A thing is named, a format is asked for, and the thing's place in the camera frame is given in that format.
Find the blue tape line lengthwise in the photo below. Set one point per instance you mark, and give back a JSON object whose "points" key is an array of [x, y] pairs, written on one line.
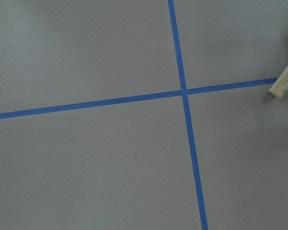
{"points": [[188, 117]]}

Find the blue tape line crosswise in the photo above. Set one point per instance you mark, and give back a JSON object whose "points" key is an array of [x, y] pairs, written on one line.
{"points": [[137, 98]]}

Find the wooden dish rack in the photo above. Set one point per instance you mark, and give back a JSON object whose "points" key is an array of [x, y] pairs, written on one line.
{"points": [[280, 87]]}

